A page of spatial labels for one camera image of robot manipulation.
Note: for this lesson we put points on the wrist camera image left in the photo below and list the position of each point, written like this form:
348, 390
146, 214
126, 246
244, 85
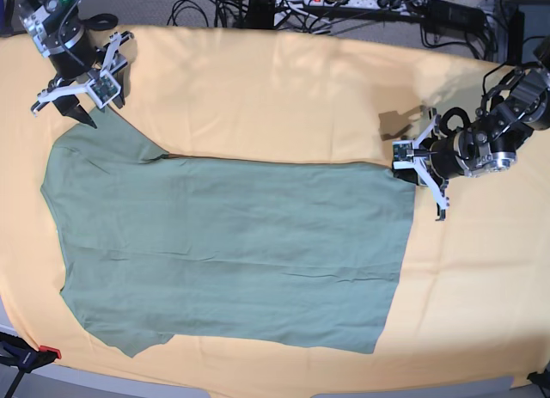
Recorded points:
103, 89

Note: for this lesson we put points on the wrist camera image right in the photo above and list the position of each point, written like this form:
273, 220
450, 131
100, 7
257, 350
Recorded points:
403, 151

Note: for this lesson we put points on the black clamp right corner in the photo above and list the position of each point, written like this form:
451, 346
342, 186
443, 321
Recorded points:
540, 379

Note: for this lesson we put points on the black stand post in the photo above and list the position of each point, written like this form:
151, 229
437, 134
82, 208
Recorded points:
260, 14

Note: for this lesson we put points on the green T-shirt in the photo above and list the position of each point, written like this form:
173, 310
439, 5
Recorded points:
154, 245

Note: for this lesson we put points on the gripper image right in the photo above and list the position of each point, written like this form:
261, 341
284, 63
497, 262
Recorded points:
454, 146

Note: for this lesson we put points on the black box far right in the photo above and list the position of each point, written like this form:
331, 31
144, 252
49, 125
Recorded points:
515, 36

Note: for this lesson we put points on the black power adapter brick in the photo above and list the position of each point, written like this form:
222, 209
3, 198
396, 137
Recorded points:
455, 16

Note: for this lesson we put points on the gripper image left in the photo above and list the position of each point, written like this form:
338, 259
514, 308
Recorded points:
76, 61

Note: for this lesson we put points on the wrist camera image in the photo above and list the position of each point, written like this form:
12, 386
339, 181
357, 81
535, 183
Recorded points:
103, 89
403, 151

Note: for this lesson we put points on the white power strip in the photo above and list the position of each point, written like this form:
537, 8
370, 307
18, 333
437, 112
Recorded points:
391, 5

